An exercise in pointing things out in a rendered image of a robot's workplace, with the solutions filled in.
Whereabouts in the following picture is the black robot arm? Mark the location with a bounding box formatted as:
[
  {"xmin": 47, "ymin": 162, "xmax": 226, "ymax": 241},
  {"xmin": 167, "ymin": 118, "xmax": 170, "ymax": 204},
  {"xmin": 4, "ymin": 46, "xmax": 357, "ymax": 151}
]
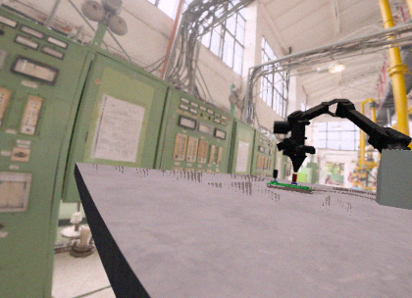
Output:
[{"xmin": 274, "ymin": 98, "xmax": 412, "ymax": 154}]

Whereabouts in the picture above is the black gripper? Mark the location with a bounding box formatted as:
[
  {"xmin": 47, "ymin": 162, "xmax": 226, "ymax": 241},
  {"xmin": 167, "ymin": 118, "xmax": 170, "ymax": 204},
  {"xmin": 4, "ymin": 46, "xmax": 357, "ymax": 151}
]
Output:
[{"xmin": 283, "ymin": 133, "xmax": 316, "ymax": 173}]

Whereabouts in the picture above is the green circuit board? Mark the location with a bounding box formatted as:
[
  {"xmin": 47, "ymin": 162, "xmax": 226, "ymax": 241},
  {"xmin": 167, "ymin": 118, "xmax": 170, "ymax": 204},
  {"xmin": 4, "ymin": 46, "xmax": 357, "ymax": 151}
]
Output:
[{"xmin": 267, "ymin": 170, "xmax": 311, "ymax": 194}]

